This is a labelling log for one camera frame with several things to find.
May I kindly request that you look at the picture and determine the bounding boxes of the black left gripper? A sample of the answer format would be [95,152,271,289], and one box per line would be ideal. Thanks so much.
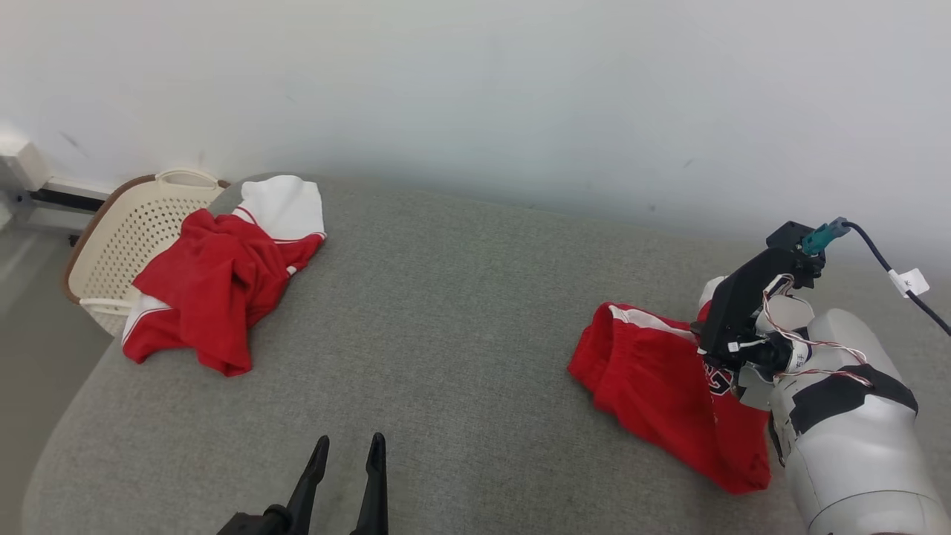
[217,432,389,535]

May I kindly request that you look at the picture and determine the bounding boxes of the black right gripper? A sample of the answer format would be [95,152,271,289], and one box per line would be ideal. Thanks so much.
[698,247,808,372]

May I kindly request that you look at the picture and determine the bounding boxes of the red shorts with white waistband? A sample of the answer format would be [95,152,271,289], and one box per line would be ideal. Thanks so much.
[568,279,773,495]

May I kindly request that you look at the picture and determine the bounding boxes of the red white sports shirt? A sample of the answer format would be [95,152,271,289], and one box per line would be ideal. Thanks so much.
[121,175,328,377]

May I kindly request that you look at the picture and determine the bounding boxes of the grey fabric sofa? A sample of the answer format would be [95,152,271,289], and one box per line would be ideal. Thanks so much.
[22,172,951,535]

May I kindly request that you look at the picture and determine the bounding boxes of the cream perforated laundry basket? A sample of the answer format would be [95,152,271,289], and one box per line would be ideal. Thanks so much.
[63,169,231,337]

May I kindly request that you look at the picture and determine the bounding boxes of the thin red white wire bundle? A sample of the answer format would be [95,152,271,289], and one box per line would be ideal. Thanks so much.
[759,273,876,389]

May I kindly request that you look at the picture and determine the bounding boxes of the black right cable teal plug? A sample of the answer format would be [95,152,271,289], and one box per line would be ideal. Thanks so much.
[801,217,951,337]

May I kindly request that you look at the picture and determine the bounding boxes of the small white cable label tag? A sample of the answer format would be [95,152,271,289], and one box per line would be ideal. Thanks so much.
[889,268,930,299]

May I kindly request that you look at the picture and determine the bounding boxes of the white grey wall rail fixture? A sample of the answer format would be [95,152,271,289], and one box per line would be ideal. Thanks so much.
[0,136,112,242]

